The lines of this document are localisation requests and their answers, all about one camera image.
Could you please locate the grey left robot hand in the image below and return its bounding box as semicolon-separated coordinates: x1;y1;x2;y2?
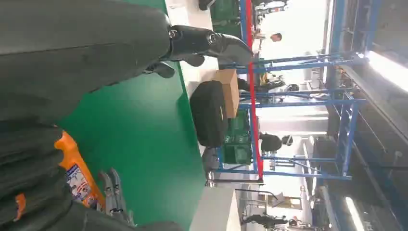
0;0;255;126

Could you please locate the black zip case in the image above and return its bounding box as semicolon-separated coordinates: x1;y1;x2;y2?
190;80;229;148

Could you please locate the green table mat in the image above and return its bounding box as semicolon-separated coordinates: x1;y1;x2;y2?
57;0;206;231

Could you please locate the green plastic crate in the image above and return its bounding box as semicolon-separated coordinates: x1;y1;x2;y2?
209;0;243;38
222;109;254;166

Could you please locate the person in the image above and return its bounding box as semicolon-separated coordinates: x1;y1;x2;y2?
252;30;284;46
258;132;294;153
242;213;299;231

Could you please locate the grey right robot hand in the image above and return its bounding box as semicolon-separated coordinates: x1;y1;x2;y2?
98;168;136;227

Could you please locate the cardboard box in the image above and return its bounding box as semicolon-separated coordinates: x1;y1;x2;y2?
211;69;240;119

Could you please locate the orange drink bottle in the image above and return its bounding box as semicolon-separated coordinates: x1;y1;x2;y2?
53;130;106;212

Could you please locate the red pole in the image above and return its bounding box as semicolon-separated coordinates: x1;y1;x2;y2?
244;0;264;180

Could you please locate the blue metal rack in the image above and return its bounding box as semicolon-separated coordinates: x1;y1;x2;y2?
217;0;370;181

